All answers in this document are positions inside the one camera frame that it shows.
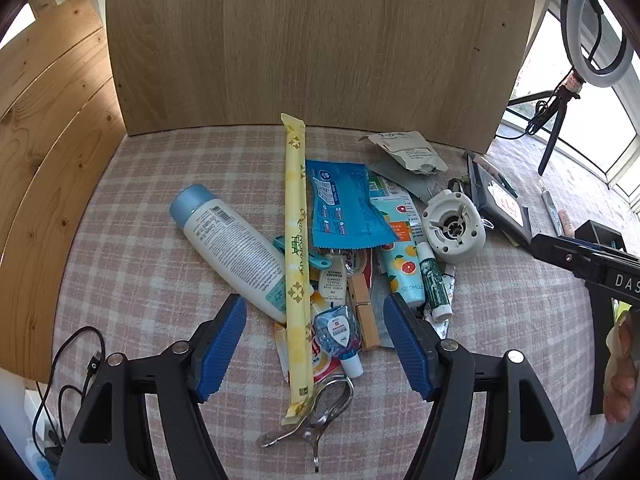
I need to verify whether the torn grey paper envelope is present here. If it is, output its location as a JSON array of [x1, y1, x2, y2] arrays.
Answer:
[[357, 131, 449, 176]]

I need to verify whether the person's right hand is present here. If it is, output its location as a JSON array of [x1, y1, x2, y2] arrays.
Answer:
[[602, 307, 640, 423]]

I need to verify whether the grey flat packet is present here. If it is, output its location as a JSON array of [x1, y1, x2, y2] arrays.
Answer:
[[367, 160, 441, 206]]

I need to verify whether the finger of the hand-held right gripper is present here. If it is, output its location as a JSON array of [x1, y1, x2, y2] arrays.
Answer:
[[562, 236, 623, 255], [531, 233, 603, 283]]

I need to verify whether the green lip balm stick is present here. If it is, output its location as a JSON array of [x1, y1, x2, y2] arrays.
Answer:
[[416, 241, 453, 322]]

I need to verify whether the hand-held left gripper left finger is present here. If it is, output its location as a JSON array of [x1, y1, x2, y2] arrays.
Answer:
[[55, 294, 248, 480]]

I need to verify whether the small blue eye drops bottle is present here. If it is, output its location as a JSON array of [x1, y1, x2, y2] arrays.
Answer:
[[314, 305, 365, 378]]

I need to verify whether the silver metal clip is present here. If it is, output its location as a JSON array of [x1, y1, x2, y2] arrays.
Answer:
[[256, 374, 356, 472]]

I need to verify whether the blue foil packet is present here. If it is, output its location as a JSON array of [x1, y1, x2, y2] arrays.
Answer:
[[305, 159, 400, 251]]

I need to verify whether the black tripod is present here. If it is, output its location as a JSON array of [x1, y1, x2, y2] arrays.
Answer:
[[505, 72, 583, 177]]

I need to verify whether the teal plastic clothespin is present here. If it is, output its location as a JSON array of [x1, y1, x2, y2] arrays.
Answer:
[[272, 235, 331, 271]]

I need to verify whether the red white sachet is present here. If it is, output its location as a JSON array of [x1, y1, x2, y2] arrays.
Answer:
[[274, 322, 346, 386]]

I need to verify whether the black ring light cable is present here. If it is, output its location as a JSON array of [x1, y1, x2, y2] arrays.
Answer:
[[495, 100, 556, 141]]

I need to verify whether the black usb cable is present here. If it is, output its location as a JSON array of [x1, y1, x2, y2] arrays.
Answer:
[[32, 326, 107, 456]]

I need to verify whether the small white bottle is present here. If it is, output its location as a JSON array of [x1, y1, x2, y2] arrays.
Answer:
[[319, 255, 351, 306]]

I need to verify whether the white green packet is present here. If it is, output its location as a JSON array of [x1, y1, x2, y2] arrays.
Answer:
[[369, 170, 421, 226]]

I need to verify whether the white lotion bottle blue cap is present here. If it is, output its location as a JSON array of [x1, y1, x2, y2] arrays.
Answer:
[[170, 184, 291, 323]]

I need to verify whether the grapefruit print cream tube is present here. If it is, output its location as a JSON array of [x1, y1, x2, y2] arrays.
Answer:
[[370, 195, 426, 308]]

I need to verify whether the grey glue tube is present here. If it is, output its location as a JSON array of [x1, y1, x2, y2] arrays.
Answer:
[[541, 185, 561, 235]]

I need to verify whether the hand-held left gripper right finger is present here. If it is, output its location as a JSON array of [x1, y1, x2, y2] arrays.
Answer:
[[384, 292, 581, 480]]

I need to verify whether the light wooden board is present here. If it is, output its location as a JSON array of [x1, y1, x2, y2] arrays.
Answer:
[[105, 0, 538, 156]]

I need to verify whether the wooden clothespin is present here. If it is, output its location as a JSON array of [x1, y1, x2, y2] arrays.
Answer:
[[347, 272, 382, 352]]

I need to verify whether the pink checked desktop cloth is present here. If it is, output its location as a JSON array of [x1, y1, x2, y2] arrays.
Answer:
[[50, 122, 640, 480]]

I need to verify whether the white blue patterned tube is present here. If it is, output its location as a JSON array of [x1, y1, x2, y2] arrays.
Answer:
[[425, 265, 457, 338]]

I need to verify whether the wooden plank panel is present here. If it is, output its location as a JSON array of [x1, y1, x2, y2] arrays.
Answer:
[[0, 0, 128, 383]]

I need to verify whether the white round plastic device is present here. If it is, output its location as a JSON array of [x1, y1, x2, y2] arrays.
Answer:
[[421, 189, 487, 265]]

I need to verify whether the long yellow tea packet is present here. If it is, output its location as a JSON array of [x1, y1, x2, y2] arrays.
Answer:
[[280, 112, 317, 427]]

